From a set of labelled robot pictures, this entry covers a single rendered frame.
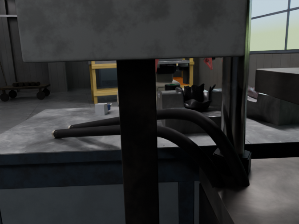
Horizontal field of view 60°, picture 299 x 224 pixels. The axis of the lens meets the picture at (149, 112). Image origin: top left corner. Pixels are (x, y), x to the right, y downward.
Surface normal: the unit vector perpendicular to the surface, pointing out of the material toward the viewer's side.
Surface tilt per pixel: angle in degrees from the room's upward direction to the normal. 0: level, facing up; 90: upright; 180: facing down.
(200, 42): 90
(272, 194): 0
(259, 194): 0
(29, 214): 90
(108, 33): 90
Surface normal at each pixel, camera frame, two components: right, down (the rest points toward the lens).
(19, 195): 0.04, 0.21
